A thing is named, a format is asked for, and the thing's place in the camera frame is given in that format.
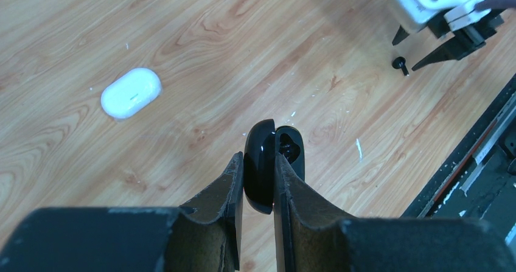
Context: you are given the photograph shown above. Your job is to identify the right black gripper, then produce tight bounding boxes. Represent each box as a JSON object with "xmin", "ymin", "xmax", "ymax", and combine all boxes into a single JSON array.
[{"xmin": 391, "ymin": 9, "xmax": 504, "ymax": 71}]

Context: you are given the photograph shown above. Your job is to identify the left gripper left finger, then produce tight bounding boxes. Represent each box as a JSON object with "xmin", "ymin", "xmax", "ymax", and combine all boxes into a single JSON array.
[{"xmin": 1, "ymin": 152, "xmax": 244, "ymax": 271}]

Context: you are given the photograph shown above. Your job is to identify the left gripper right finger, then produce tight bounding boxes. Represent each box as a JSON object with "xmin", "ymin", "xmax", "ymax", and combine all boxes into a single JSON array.
[{"xmin": 274, "ymin": 155, "xmax": 515, "ymax": 271}]

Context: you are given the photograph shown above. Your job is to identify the small black earbud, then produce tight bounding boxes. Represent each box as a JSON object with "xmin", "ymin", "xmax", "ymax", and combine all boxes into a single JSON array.
[
  {"xmin": 279, "ymin": 133, "xmax": 301, "ymax": 164},
  {"xmin": 391, "ymin": 56, "xmax": 410, "ymax": 76}
]

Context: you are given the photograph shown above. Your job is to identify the black earbud case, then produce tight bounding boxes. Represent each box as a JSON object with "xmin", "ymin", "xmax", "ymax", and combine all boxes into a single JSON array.
[{"xmin": 243, "ymin": 119, "xmax": 305, "ymax": 214}]

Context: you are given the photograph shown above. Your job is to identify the white earbud charging case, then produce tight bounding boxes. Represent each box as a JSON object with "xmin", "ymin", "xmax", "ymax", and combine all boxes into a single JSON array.
[{"xmin": 100, "ymin": 68, "xmax": 162, "ymax": 120}]

